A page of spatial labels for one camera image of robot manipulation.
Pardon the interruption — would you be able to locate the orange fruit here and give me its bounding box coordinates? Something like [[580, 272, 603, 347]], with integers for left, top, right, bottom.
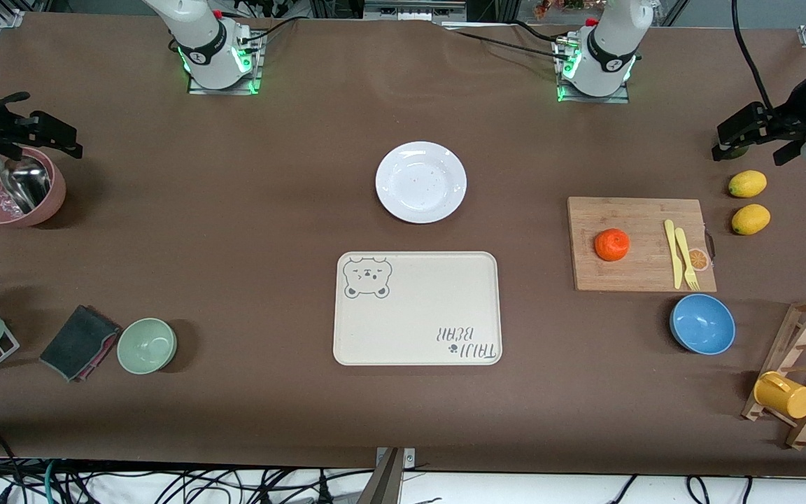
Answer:
[[594, 228, 631, 263]]

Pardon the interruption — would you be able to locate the white round plate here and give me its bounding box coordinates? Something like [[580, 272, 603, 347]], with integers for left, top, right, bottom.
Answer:
[[375, 141, 468, 225]]

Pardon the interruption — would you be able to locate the yellow lemon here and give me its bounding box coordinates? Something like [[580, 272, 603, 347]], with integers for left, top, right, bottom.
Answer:
[[731, 204, 772, 236], [728, 170, 768, 199]]

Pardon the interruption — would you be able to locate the shiny metal cup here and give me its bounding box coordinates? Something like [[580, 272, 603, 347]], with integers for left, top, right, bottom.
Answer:
[[0, 157, 52, 214]]

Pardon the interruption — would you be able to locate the pink bowl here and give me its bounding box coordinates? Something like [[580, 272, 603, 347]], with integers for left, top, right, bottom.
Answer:
[[0, 146, 67, 228]]

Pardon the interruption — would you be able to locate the yellow plastic fork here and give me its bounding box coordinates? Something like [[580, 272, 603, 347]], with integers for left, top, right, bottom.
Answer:
[[674, 227, 700, 291]]

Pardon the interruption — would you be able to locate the wooden cutting board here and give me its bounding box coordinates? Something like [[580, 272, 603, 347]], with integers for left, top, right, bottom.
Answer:
[[567, 197, 717, 293]]

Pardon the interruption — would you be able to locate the yellow plastic knife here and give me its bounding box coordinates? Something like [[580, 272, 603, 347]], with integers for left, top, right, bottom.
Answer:
[[664, 219, 684, 290]]

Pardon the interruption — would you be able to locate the blue bowl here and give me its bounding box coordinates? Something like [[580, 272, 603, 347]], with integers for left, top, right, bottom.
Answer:
[[670, 293, 737, 356]]

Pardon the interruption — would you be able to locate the folded dark grey cloth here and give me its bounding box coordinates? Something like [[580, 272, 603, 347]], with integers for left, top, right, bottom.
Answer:
[[39, 304, 122, 383]]

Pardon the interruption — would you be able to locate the pale green bowl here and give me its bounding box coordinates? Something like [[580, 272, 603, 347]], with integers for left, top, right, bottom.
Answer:
[[117, 318, 178, 375]]

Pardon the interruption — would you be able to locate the wooden cup rack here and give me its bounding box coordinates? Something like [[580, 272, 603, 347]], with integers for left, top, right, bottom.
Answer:
[[741, 296, 806, 450]]

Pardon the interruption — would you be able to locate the yellow cup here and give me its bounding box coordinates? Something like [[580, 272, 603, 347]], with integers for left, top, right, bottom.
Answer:
[[754, 372, 806, 420]]

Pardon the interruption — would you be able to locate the cream bear print tray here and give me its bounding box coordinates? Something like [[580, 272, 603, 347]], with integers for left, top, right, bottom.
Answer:
[[333, 251, 503, 367]]

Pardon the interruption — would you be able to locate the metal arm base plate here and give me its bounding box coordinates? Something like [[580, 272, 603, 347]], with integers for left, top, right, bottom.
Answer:
[[556, 35, 631, 104], [188, 31, 264, 95]]

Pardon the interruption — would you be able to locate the black arm base cable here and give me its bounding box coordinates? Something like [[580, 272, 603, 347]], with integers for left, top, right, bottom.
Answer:
[[445, 24, 566, 57], [239, 15, 306, 46]]

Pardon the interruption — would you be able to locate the teal floor cable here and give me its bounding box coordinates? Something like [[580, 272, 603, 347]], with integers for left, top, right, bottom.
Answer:
[[43, 458, 61, 504]]

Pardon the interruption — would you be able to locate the grey metal frame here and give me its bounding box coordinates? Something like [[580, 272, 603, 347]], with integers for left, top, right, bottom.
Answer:
[[365, 0, 467, 22]]

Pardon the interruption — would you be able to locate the metal table bracket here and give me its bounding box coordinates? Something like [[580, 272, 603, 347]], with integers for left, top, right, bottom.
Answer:
[[375, 447, 416, 471]]

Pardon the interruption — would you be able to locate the dark camera mount bar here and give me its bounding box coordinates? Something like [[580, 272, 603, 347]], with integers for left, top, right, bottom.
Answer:
[[358, 448, 404, 504]]

